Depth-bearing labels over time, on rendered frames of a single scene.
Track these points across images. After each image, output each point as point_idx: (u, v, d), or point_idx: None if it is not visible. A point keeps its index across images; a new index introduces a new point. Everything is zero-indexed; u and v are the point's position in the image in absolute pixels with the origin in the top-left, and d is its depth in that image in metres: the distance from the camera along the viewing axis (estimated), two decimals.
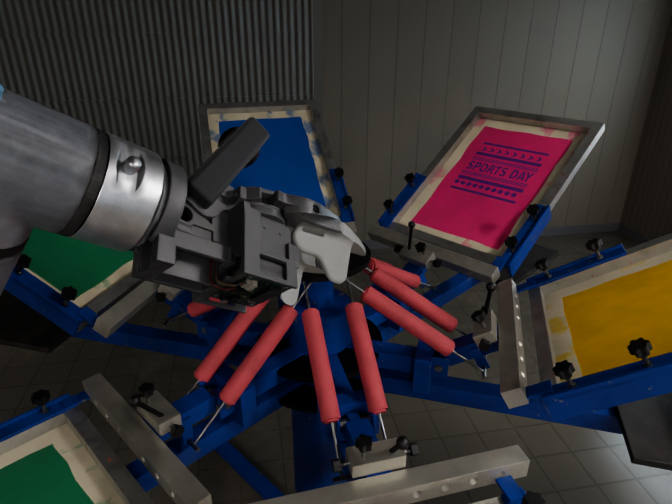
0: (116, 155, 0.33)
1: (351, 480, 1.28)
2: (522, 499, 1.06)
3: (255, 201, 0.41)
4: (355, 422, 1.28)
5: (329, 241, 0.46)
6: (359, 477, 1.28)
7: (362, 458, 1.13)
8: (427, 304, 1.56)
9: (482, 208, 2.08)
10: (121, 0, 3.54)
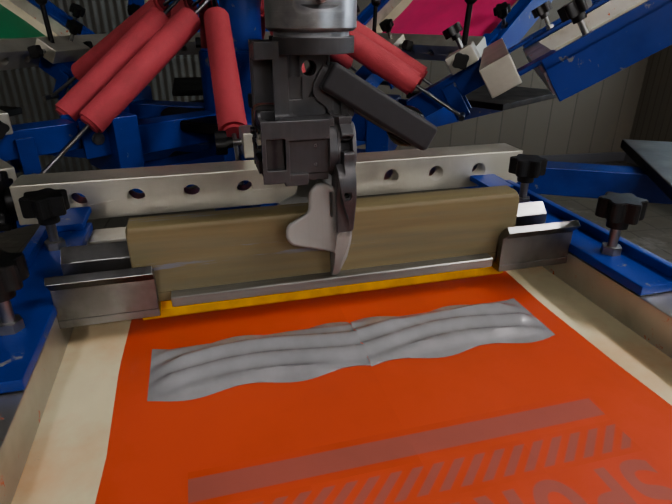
0: None
1: None
2: (509, 162, 0.66)
3: (339, 133, 0.44)
4: None
5: (327, 224, 0.47)
6: None
7: None
8: (386, 43, 1.15)
9: (467, 6, 1.67)
10: None
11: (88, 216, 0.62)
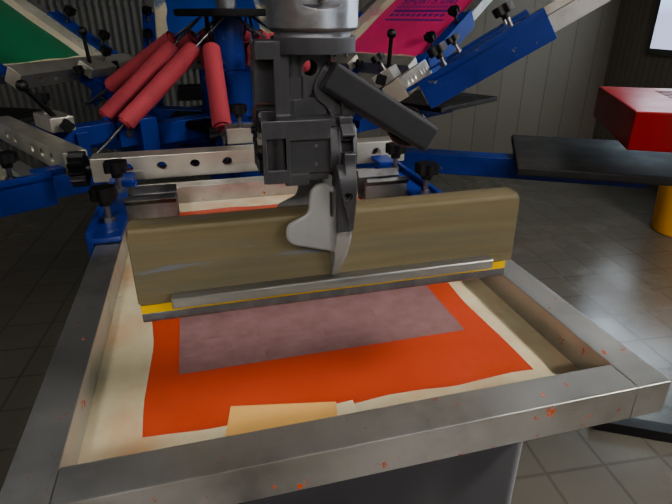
0: None
1: None
2: (385, 146, 1.10)
3: (340, 133, 0.44)
4: None
5: (327, 224, 0.47)
6: None
7: (238, 126, 1.16)
8: None
9: (411, 30, 2.11)
10: None
11: (134, 177, 1.06)
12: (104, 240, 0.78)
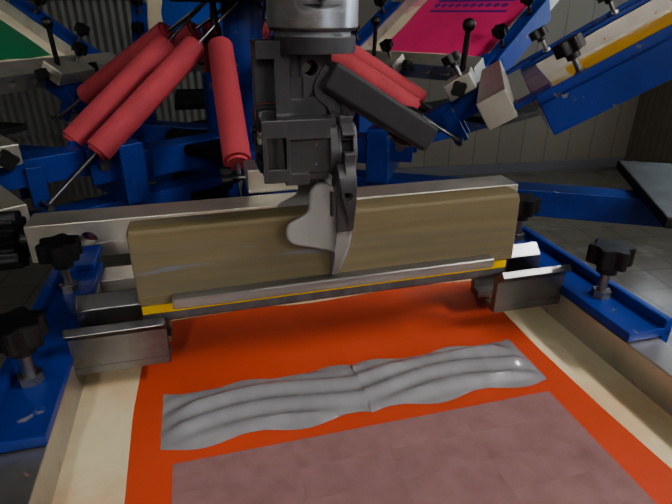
0: None
1: None
2: None
3: (340, 133, 0.44)
4: None
5: (327, 224, 0.47)
6: None
7: None
8: (386, 68, 1.18)
9: None
10: None
11: (99, 255, 0.64)
12: (9, 447, 0.37)
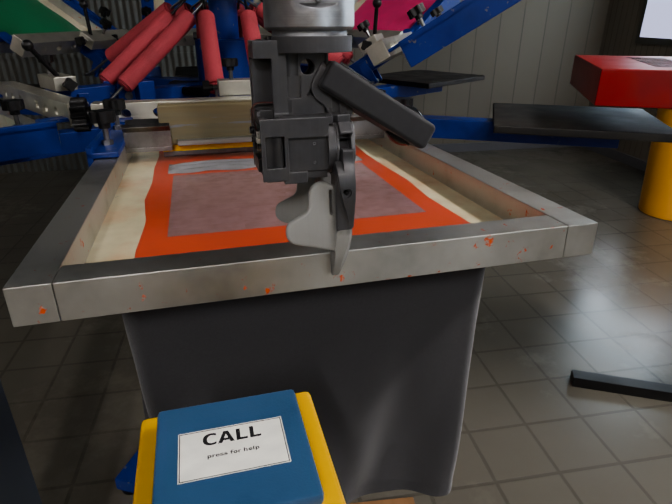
0: None
1: None
2: None
3: (338, 131, 0.44)
4: None
5: (327, 222, 0.47)
6: None
7: (229, 79, 1.24)
8: None
9: (400, 8, 2.19)
10: None
11: None
12: (103, 155, 0.86)
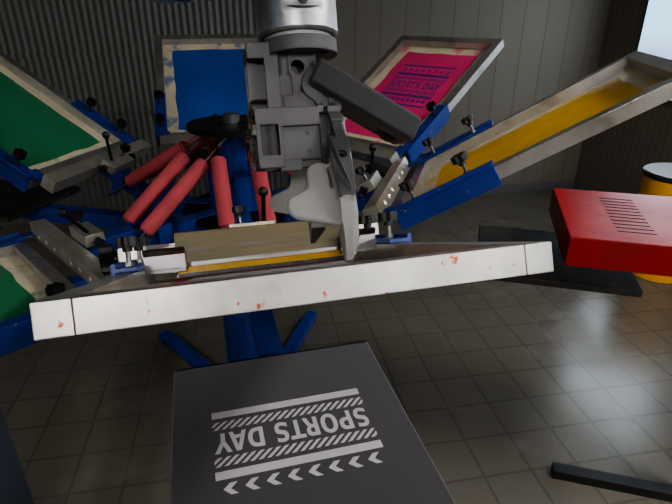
0: None
1: None
2: (358, 219, 1.33)
3: (329, 120, 0.47)
4: None
5: (329, 196, 0.45)
6: None
7: (239, 223, 1.42)
8: None
9: None
10: None
11: None
12: (124, 270, 0.97)
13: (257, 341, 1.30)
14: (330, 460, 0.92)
